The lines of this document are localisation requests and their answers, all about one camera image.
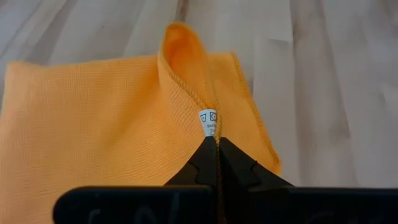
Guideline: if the orange microfiber towel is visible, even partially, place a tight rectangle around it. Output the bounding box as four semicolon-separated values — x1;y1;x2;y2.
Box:
0;21;283;224

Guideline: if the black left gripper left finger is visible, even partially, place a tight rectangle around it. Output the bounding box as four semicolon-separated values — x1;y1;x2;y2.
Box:
164;136;218;187

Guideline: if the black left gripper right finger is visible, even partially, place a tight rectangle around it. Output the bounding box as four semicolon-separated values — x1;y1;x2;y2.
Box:
218;136;294;188

